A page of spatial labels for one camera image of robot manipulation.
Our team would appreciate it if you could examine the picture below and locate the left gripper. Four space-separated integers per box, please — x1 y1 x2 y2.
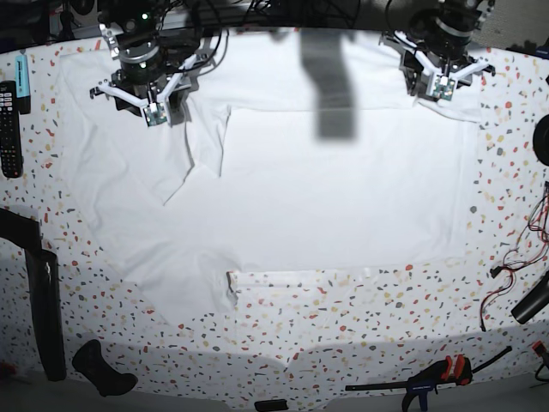
381 32 496 102

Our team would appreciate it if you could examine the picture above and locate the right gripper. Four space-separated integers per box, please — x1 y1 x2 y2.
89 55 209 127

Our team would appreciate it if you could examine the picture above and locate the white T-shirt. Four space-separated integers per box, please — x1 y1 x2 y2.
57 30 481 324

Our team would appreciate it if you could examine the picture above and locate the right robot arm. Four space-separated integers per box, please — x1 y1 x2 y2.
89 1 217 127

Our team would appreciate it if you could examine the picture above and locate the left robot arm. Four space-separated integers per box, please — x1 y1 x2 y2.
381 1 496 102

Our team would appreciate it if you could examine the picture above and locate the black round object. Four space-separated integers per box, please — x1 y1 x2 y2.
533 116 549 167

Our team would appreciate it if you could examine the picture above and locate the turquoise highlighter marker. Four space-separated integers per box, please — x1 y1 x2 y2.
15 54 31 115

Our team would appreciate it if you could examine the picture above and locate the black TV remote control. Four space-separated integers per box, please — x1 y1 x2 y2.
0 81 23 179

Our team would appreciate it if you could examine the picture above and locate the black cylinder tube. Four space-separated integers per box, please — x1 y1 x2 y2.
511 273 548 324

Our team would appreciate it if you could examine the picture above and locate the terrazzo pattern table cloth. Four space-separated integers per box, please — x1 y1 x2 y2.
1 39 548 410

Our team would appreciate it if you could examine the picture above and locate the small red black connector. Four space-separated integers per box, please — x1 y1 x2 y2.
532 341 546 357

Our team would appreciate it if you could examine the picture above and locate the black orange bar clamp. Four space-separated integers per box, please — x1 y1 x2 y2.
345 346 512 412

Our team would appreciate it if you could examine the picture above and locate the small black rectangular device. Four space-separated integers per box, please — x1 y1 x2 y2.
254 399 289 412

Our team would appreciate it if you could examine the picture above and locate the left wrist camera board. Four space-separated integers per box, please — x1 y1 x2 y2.
430 76 455 101

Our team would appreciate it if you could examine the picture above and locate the red black wire bundle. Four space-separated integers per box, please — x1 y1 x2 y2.
479 181 549 332

